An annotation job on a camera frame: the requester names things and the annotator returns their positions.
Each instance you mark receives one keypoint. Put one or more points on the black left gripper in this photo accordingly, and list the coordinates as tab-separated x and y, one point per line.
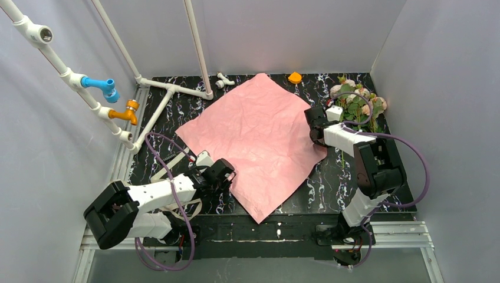
227	178

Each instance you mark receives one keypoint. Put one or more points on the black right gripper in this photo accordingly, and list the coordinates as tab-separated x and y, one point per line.
312	137

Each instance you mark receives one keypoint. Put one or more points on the fake white rose stem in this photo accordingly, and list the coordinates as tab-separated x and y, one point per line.
341	91

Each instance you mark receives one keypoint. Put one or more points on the pink wrapping paper sheet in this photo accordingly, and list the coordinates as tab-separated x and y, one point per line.
261	130

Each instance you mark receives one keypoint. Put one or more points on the fake pink rose stem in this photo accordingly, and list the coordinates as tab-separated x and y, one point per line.
378	106

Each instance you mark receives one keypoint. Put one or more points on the fake cream rose stem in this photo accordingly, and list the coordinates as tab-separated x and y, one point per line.
355	105

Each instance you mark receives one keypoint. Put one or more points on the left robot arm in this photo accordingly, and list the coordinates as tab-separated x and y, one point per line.
124	211

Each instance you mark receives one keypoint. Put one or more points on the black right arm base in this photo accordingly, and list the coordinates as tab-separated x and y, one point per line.
351	240

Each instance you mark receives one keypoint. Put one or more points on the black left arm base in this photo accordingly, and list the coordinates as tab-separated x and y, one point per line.
179	236

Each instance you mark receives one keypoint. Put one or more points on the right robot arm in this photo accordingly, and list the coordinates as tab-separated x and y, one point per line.
379	169

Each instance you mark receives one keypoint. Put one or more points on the small black comb object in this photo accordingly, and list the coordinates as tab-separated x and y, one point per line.
169	157

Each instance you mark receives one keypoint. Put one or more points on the small orange object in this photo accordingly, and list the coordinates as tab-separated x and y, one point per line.
295	78

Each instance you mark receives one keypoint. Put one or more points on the beige printed ribbon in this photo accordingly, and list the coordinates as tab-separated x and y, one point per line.
172	168

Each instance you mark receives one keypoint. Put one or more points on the small white pipe fitting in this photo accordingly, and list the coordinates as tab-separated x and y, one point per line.
223	81

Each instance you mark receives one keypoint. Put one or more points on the brass orange tap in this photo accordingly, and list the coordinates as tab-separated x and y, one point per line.
129	114

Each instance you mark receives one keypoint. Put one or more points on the blue plastic tap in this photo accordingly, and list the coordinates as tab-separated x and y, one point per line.
107	87

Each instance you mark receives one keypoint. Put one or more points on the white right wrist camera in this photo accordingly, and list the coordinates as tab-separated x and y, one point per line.
334	113

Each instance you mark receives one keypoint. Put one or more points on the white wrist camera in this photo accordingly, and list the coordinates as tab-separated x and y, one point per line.
204	159
334	113

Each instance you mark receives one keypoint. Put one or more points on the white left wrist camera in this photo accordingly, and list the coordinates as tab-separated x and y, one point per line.
204	159

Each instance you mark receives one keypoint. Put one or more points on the aluminium rail frame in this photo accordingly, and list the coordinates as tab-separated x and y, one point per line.
125	211

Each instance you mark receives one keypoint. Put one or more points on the white PVC pipe frame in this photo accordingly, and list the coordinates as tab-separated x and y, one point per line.
47	47

